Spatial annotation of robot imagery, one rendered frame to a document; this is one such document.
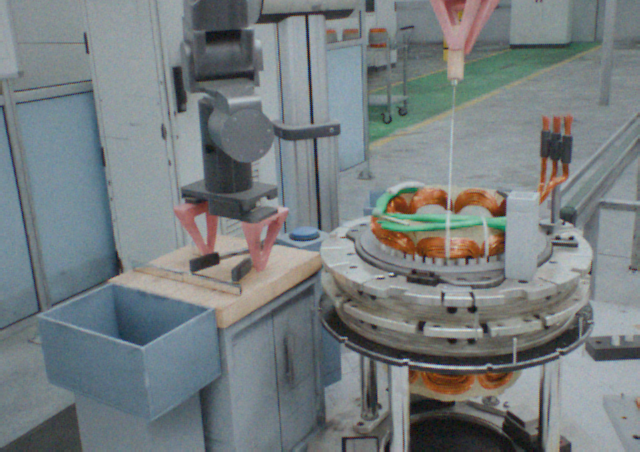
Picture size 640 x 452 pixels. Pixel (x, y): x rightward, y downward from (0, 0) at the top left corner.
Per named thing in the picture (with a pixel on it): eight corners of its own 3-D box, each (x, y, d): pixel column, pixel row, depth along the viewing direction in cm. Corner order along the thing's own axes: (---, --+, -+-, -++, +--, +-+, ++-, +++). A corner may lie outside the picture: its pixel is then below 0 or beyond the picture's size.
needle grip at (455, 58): (463, 78, 80) (466, 25, 80) (447, 78, 80) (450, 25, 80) (461, 81, 81) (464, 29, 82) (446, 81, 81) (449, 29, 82)
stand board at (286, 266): (224, 329, 79) (222, 309, 79) (109, 297, 90) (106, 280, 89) (322, 269, 95) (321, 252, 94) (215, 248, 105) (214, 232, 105)
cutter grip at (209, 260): (192, 273, 86) (191, 261, 85) (189, 271, 86) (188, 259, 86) (220, 264, 88) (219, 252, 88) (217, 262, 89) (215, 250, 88)
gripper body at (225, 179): (246, 215, 79) (242, 151, 77) (179, 202, 85) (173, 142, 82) (280, 200, 85) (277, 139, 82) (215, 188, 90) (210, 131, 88)
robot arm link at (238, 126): (253, 33, 82) (178, 39, 79) (285, 41, 72) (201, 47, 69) (260, 135, 86) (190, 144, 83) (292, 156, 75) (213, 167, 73)
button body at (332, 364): (342, 379, 118) (335, 235, 111) (309, 395, 114) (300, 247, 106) (316, 364, 123) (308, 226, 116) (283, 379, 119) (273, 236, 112)
